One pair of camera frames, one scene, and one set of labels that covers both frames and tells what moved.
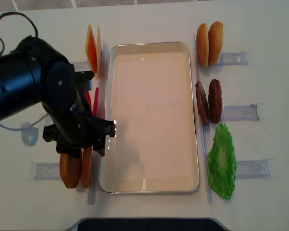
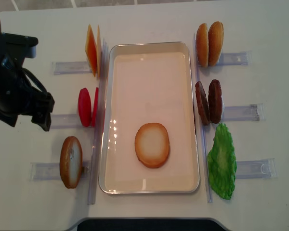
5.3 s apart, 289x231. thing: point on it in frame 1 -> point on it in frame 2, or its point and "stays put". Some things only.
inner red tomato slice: (96, 102) stays put
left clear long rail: (96, 168) stays put
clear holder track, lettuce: (258, 169) stays put
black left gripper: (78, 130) -> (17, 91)
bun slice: (216, 37) stays put
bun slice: (87, 165) -> (152, 145)
